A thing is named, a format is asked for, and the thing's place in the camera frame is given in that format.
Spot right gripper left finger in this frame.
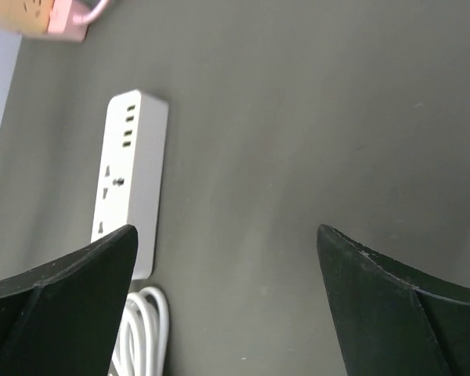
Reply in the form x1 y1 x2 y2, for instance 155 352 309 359
0 225 138 375

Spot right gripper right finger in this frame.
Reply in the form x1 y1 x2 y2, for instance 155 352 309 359
316 225 470 375

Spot white power strip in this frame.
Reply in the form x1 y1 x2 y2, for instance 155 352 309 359
91 89 169 280

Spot pink power strip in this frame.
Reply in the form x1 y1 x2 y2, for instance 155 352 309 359
45 0 89 42

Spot orange cube adapter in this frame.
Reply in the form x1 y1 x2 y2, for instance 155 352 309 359
0 0 54 37

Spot white coiled power cord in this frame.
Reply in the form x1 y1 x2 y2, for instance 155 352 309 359
107 285 170 376

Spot pink power strip cord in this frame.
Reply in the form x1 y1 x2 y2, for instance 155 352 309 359
76 0 114 27

